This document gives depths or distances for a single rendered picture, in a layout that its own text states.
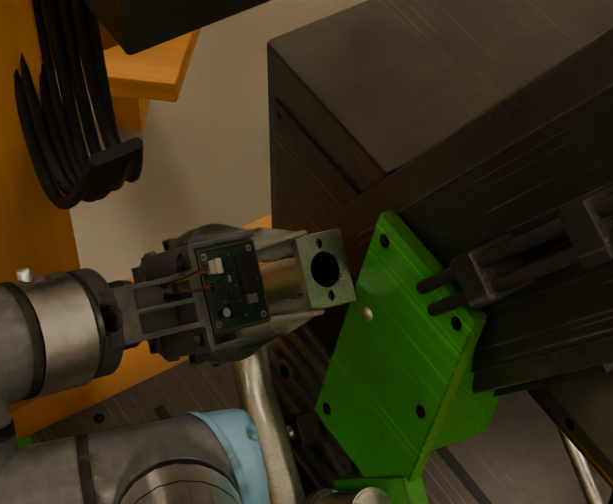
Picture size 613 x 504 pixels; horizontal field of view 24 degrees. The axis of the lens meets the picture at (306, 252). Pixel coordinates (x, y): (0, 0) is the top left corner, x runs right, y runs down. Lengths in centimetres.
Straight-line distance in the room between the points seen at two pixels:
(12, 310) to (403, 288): 28
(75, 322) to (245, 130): 202
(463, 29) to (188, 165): 167
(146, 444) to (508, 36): 51
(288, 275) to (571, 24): 34
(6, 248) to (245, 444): 43
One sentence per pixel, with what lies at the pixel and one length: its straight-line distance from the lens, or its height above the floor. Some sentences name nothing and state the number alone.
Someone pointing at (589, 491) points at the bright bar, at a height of 104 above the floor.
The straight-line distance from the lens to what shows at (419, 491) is 109.
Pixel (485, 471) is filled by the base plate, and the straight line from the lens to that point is 135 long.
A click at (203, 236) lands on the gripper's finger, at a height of 127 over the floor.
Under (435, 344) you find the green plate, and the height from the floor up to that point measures 123.
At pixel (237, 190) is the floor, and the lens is 279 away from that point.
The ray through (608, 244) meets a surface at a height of 147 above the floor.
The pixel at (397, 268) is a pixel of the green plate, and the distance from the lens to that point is 102.
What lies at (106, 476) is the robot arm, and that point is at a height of 129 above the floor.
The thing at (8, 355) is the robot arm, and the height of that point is 133.
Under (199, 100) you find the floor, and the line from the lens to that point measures 298.
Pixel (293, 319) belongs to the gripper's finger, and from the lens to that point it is 103.
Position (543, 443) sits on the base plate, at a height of 90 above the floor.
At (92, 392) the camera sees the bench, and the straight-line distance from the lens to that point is 142.
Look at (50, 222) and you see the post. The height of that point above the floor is 111.
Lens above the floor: 203
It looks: 49 degrees down
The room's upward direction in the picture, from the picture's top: straight up
